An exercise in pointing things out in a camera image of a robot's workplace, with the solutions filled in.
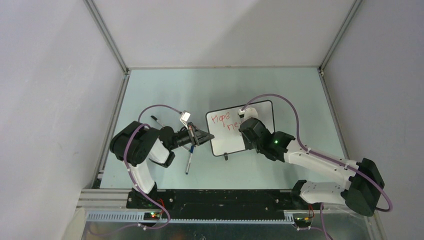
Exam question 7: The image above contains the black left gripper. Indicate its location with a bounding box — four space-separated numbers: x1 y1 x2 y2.
169 121 214 150

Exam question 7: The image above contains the white whiteboard black frame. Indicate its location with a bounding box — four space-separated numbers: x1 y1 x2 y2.
205 100 275 157

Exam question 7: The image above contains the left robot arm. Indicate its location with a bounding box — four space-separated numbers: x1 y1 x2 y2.
109 121 215 208

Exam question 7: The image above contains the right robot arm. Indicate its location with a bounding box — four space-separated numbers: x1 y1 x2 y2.
239 118 385 217

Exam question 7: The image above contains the blue whiteboard marker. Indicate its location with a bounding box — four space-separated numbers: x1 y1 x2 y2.
185 145 195 175

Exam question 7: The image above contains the black whiteboard marker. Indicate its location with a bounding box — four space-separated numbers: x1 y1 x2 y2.
150 115 165 127

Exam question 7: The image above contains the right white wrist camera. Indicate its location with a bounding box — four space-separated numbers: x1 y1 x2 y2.
237 107 259 122

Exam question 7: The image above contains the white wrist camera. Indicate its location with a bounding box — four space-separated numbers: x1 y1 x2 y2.
237 107 259 122
179 110 191 128

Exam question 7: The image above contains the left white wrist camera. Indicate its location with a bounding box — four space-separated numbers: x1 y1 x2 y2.
179 110 191 128

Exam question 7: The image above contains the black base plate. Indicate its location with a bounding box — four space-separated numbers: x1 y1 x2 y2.
125 188 324 221

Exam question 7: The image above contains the right aluminium frame rail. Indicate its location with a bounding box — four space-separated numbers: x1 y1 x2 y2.
317 0 364 157

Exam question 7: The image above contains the aluminium frame rail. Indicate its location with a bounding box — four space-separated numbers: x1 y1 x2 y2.
317 0 364 157
84 0 130 189

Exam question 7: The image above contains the grey cable duct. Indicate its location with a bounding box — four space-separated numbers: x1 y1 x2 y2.
86 210 294 224

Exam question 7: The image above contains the left aluminium frame rail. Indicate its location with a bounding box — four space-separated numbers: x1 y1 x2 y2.
84 0 130 189

